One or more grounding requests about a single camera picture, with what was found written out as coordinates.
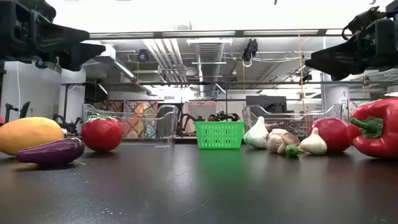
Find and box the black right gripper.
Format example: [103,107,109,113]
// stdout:
[305,17,398,82]

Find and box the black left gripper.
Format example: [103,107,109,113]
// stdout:
[0,0,106,72]

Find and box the red tomato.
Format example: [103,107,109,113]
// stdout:
[81,116,124,153]
[308,117,352,153]

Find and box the red bell pepper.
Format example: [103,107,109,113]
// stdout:
[347,97,398,159]

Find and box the small white garlic bulb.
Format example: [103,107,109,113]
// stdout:
[299,127,328,156]

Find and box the brown mushroom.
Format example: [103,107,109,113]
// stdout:
[277,132,301,156]

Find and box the small green vegetable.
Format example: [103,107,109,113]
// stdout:
[285,144,300,158]

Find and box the yellow mango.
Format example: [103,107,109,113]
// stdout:
[0,116,65,156]

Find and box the beige mushroom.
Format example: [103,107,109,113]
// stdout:
[266,128,289,153]

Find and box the small purple eggplant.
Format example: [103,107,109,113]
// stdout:
[15,137,86,166]

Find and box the large white garlic bulb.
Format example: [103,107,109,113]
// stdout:
[243,116,270,150]

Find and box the white round column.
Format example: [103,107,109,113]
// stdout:
[322,73,351,122]

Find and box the clear plastic bin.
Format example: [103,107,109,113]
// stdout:
[242,103,344,146]
[81,103,179,147]

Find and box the small black monitor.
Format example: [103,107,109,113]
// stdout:
[19,101,31,119]

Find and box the colourful patterned fabric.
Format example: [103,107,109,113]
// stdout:
[93,100,159,139]

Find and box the overhead light beam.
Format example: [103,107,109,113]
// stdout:
[88,29,352,40]

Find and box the white ceiling light fixture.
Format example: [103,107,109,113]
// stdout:
[186,37,233,46]

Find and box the green plastic basket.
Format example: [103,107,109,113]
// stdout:
[193,121,246,149]

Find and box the white hanging cloth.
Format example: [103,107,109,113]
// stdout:
[182,101,218,125]

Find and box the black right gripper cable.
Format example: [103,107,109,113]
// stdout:
[341,6,389,41]

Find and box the yellow hanging cord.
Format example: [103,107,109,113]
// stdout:
[297,29,308,134]

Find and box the hanging black camera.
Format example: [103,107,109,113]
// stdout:
[242,39,259,68]

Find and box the black horizontal rail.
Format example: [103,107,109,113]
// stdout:
[60,80,398,87]

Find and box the silver ventilation duct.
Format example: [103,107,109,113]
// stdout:
[195,42,225,97]

